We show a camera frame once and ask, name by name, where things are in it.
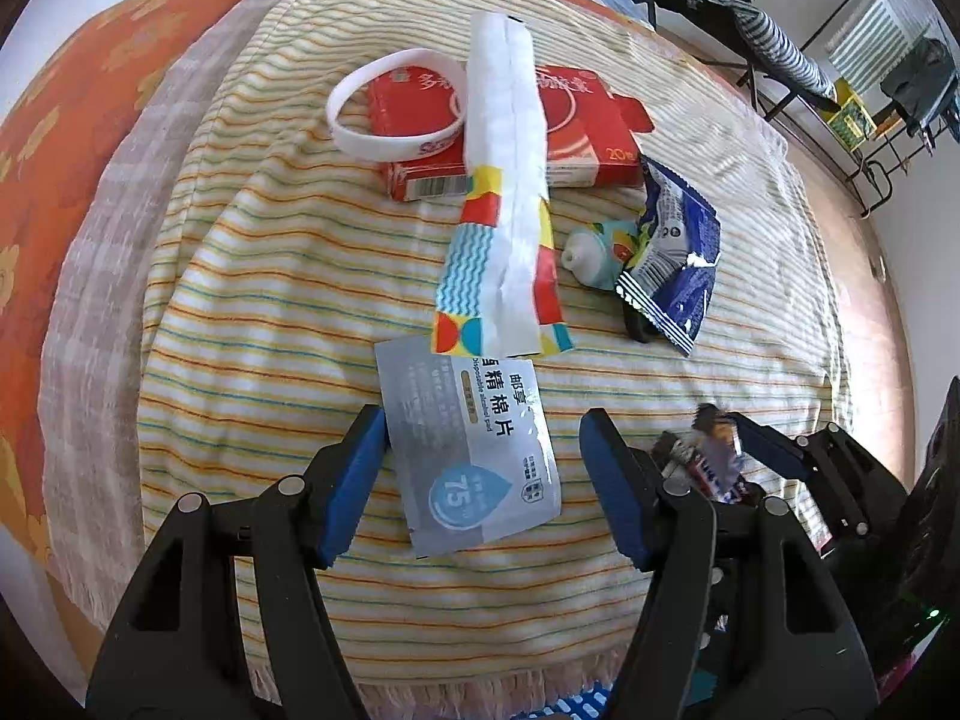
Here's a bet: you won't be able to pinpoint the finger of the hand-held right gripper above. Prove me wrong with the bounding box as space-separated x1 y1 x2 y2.
731 412 910 542
701 487 767 662

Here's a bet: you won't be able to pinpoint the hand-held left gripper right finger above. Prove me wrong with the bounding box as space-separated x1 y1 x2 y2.
579 408 880 720

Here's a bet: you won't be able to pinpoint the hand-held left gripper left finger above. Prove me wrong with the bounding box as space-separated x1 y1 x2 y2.
86 405 388 720

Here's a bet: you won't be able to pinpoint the small candy wrapper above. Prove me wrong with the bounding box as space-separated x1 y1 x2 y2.
652 403 752 505

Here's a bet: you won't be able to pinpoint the grey alcohol pad packet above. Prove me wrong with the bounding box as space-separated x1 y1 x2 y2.
373 337 562 560

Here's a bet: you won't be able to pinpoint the blue snack wrapper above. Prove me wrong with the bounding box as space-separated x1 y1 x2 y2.
615 154 722 358

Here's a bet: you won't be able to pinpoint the blue plastic basket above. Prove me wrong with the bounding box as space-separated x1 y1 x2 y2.
525 684 623 720

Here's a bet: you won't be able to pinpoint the small teal tube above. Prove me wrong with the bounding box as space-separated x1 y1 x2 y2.
564 219 646 290

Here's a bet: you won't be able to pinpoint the white rubber wristband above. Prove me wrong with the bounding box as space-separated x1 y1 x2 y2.
328 49 475 164

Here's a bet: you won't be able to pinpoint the red medicine box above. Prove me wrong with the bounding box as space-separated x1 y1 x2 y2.
367 64 650 202

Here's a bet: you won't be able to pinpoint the long white colourful wrapper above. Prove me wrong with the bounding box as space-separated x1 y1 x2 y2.
431 13 575 358

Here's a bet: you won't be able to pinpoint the teal pants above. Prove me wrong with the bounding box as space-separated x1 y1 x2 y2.
679 667 722 715

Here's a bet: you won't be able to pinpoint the pink cloth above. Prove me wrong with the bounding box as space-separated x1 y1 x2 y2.
877 637 938 691

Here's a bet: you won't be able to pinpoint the striped yellow towel blanket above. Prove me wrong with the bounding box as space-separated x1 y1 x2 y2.
45 0 857 713

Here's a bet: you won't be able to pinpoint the black metal rack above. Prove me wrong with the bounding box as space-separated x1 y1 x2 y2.
772 0 960 220

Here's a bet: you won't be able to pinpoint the yellow green box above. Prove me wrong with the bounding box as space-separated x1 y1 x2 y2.
829 79 878 152

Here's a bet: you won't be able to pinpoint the dark hanging garment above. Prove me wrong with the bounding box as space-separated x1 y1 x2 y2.
881 37 960 137

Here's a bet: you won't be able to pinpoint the striped chair cushion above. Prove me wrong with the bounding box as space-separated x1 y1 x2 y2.
694 0 838 103

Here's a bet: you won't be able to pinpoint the white ribbed radiator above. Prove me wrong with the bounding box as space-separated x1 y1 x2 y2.
825 0 932 91

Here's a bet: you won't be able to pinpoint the orange flowered blanket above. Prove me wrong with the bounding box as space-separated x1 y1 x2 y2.
0 0 653 661

